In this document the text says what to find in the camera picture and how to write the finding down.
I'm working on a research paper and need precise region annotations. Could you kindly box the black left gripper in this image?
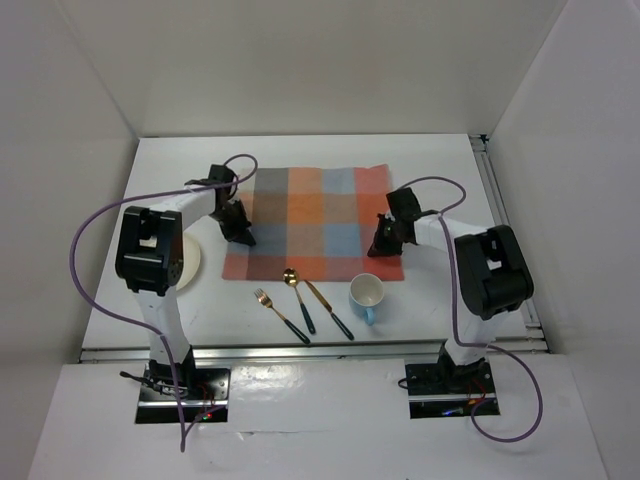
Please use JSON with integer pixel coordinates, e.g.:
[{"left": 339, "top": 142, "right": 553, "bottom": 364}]
[{"left": 208, "top": 199, "right": 253, "bottom": 246}]

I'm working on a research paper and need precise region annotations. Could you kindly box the light blue mug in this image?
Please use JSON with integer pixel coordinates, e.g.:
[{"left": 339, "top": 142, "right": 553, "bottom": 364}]
[{"left": 349, "top": 273, "right": 385, "bottom": 326}]

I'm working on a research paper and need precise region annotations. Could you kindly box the cream round plate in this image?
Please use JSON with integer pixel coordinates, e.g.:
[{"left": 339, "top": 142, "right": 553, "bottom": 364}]
[{"left": 176, "top": 234, "right": 201, "bottom": 291}]

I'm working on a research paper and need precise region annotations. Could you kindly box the gold spoon green handle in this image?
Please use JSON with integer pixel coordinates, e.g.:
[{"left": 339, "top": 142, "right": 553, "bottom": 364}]
[{"left": 283, "top": 268, "right": 316, "bottom": 335}]

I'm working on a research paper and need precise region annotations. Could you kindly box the gold fork green handle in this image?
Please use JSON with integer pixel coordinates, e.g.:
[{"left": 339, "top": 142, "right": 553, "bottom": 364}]
[{"left": 254, "top": 289, "right": 311, "bottom": 345}]

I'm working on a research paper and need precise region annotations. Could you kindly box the checked orange blue cloth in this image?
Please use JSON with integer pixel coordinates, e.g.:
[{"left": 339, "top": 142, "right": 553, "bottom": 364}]
[{"left": 222, "top": 164, "right": 404, "bottom": 282}]

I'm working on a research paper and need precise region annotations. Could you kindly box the gold knife green handle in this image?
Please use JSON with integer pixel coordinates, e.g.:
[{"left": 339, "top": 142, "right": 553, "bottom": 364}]
[{"left": 304, "top": 280, "right": 355, "bottom": 341}]

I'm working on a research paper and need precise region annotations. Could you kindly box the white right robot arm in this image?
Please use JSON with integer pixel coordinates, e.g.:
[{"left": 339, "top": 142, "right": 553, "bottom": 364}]
[{"left": 367, "top": 187, "right": 534, "bottom": 393}]

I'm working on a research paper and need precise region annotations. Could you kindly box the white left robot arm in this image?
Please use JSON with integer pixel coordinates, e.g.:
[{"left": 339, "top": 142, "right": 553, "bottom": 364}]
[{"left": 115, "top": 163, "right": 256, "bottom": 399}]

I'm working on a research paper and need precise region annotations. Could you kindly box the aluminium right side rail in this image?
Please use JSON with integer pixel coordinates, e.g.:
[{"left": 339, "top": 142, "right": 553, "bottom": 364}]
[{"left": 468, "top": 134, "right": 550, "bottom": 353}]

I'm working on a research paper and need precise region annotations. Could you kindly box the aluminium rail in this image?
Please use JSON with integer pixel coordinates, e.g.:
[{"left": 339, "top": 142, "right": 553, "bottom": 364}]
[
  {"left": 79, "top": 337, "right": 548, "bottom": 364},
  {"left": 468, "top": 134, "right": 550, "bottom": 353}
]

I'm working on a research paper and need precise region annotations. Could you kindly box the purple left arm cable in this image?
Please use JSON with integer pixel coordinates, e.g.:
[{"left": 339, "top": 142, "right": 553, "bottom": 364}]
[{"left": 68, "top": 153, "right": 260, "bottom": 453}]

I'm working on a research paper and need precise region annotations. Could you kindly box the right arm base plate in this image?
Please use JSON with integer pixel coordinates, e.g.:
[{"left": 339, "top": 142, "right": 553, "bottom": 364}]
[{"left": 398, "top": 362, "right": 500, "bottom": 419}]

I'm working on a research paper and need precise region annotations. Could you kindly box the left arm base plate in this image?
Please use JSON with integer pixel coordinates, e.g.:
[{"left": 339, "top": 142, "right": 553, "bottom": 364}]
[{"left": 134, "top": 366, "right": 231, "bottom": 425}]

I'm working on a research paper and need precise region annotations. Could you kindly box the aluminium front rail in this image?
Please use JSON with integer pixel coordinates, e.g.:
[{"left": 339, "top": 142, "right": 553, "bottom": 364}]
[{"left": 79, "top": 337, "right": 548, "bottom": 364}]

